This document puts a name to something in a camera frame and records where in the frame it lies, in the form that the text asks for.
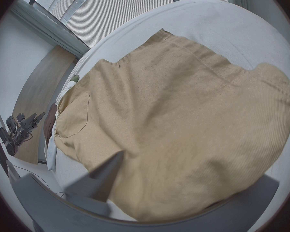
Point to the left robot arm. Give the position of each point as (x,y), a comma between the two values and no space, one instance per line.
(12,139)

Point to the bed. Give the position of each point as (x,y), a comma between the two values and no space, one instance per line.
(220,25)

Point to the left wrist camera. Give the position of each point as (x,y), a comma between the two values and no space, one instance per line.
(21,117)

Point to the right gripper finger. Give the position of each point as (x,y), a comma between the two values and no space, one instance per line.
(99,182)

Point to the pale grey garment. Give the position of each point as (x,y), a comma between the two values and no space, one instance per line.
(51,156)

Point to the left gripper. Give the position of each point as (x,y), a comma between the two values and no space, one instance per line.
(28,126)

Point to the cream white garment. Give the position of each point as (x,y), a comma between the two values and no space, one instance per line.
(65,92)

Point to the window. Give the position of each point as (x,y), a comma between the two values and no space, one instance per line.
(123,6)

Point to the tan shorts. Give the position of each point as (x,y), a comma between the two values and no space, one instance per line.
(183,117)

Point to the olive green garment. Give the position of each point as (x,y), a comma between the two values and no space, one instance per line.
(75,78)

